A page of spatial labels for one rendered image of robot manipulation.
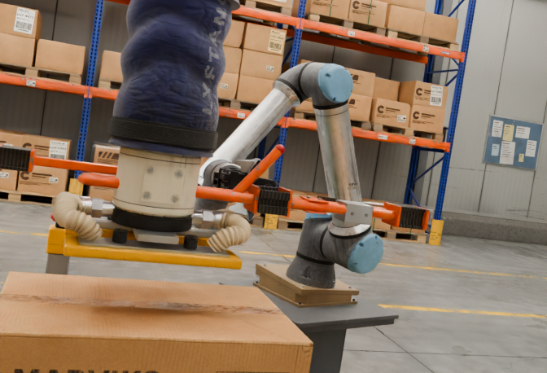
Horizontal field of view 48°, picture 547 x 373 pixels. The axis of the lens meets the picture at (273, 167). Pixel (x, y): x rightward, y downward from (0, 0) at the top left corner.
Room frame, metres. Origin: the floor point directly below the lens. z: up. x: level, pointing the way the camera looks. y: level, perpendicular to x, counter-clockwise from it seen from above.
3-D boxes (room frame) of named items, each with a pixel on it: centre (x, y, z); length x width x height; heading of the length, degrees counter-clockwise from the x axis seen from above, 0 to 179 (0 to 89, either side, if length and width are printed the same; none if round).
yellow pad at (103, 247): (1.21, 0.21, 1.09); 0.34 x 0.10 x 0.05; 109
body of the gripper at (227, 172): (1.64, 0.10, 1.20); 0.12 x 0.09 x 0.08; 18
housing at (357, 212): (1.45, -0.20, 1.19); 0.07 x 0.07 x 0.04; 19
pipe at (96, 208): (1.30, 0.24, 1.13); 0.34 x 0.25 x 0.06; 109
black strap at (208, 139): (1.31, 0.24, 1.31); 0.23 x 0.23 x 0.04
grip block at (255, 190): (1.38, 0.00, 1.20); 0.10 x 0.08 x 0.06; 19
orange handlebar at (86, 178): (1.48, 0.09, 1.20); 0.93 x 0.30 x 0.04; 109
